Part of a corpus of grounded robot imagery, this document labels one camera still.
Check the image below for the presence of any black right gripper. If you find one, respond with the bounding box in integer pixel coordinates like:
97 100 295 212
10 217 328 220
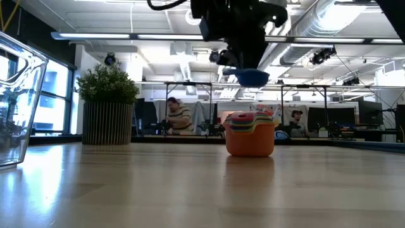
189 0 289 70

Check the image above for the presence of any blue measuring cup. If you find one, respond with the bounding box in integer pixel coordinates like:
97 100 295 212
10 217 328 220
222 68 271 89

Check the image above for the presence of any red measuring cup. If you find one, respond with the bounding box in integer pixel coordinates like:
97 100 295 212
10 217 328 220
230 111 273 124

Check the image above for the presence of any teal measuring cup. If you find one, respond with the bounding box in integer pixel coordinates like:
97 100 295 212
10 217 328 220
230 122 275 127

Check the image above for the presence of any yellow measuring cup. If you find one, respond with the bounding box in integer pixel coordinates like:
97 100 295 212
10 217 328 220
228 123 275 129

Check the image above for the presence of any orange measuring cup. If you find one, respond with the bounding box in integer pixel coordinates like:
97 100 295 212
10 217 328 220
223 122 276 158

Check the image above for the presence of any clear plastic basket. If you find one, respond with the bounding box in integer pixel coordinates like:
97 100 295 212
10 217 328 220
0 31 49 169

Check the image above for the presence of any floral cloth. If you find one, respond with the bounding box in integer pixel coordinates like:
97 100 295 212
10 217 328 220
249 103 283 127

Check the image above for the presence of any grey cloth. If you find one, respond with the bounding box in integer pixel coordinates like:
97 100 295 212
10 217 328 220
185 101 208 136

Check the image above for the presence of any black track light cluster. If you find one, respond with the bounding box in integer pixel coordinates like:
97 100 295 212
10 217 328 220
309 46 337 66

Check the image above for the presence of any person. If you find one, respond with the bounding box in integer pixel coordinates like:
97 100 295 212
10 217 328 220
166 96 194 136
288 110 311 138

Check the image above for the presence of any blue and white object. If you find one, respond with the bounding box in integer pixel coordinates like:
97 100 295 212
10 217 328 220
273 129 290 141

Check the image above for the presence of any wide black screen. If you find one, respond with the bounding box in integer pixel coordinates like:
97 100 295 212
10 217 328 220
307 106 356 126

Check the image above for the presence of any black computer monitor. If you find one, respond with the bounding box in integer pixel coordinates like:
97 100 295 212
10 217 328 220
358 100 384 126
395 104 405 143

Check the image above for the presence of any long ceiling light bar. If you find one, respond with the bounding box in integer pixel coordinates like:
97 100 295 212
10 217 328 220
50 31 405 45

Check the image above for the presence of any potted plant in ribbed pot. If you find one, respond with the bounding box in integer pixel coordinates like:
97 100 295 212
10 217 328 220
77 62 140 146

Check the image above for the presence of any large bright window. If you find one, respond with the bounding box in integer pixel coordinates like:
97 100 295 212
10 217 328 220
31 58 75 136

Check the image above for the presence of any black background station frame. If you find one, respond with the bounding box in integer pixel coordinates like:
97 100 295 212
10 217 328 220
280 84 330 136
164 81 213 136

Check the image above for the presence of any silver ventilation duct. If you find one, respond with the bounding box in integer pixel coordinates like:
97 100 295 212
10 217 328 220
258 0 376 73

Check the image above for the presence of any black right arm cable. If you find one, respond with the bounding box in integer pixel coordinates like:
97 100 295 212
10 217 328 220
146 0 188 11

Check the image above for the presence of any black aluminium table frame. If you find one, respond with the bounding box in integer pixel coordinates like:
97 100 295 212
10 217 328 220
28 134 405 155

